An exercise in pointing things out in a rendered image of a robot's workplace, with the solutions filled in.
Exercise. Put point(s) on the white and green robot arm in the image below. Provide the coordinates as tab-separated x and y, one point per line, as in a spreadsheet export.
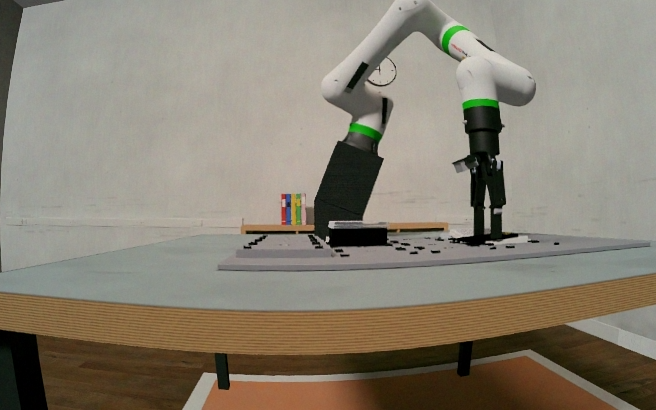
480	80

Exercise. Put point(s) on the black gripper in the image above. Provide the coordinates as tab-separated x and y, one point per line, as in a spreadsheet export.
486	143

